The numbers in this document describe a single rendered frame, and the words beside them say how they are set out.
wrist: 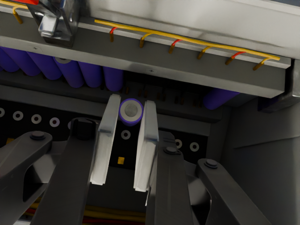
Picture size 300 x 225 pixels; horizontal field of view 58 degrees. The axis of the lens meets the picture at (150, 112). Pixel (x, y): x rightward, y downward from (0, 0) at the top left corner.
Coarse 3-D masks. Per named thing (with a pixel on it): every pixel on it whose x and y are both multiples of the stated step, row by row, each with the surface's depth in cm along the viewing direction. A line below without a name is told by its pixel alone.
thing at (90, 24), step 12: (24, 12) 18; (84, 24) 18; (96, 24) 18; (132, 36) 18; (156, 36) 18; (192, 48) 19; (216, 48) 19; (252, 60) 19; (276, 60) 19; (288, 60) 19
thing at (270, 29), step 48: (96, 0) 16; (144, 0) 16; (192, 0) 15; (240, 0) 14; (288, 0) 14; (288, 48) 18; (0, 96) 30; (48, 96) 31; (240, 96) 29; (288, 96) 19; (240, 144) 30
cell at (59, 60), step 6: (54, 60) 22; (60, 60) 22; (66, 60) 22; (72, 60) 22; (60, 66) 23; (66, 66) 23; (72, 66) 23; (78, 66) 24; (66, 72) 24; (72, 72) 24; (78, 72) 25; (66, 78) 26; (72, 78) 26; (78, 78) 26; (72, 84) 27; (78, 84) 28
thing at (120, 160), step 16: (32, 112) 31; (48, 112) 31; (64, 112) 31; (0, 128) 30; (16, 128) 30; (32, 128) 30; (48, 128) 31; (64, 128) 31; (128, 128) 32; (160, 128) 32; (0, 144) 30; (112, 144) 31; (128, 144) 31; (112, 160) 30; (128, 160) 31; (192, 160) 32
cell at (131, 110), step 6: (126, 102) 19; (132, 102) 19; (138, 102) 19; (120, 108) 19; (126, 108) 19; (132, 108) 19; (138, 108) 19; (120, 114) 19; (126, 114) 19; (132, 114) 19; (138, 114) 19; (126, 120) 19; (132, 120) 19; (138, 120) 19
